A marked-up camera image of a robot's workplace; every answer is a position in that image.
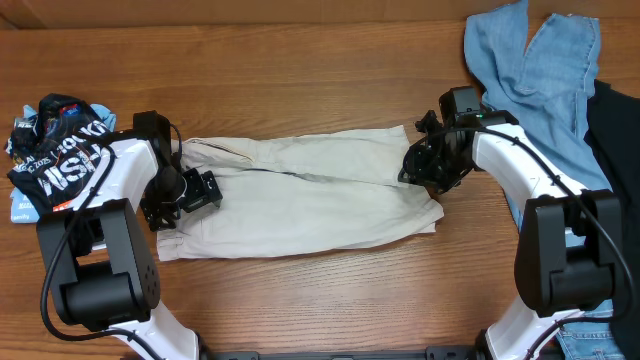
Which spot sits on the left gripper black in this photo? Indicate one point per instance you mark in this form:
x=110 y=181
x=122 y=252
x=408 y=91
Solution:
x=201 y=191

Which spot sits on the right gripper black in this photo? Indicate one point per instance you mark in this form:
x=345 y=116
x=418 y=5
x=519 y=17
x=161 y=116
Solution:
x=417 y=174

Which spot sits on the beige shorts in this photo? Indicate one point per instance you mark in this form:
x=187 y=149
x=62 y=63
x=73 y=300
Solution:
x=300 y=195

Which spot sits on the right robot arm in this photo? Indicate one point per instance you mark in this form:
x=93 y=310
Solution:
x=568 y=259

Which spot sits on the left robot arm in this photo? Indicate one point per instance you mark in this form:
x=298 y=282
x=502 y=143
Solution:
x=101 y=278

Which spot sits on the black printed jersey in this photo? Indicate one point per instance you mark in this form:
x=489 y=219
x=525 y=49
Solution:
x=52 y=159

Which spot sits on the blue denim jeans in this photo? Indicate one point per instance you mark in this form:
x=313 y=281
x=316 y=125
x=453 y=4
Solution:
x=544 y=80

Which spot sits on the black garment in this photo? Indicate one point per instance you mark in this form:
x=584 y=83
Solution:
x=613 y=135

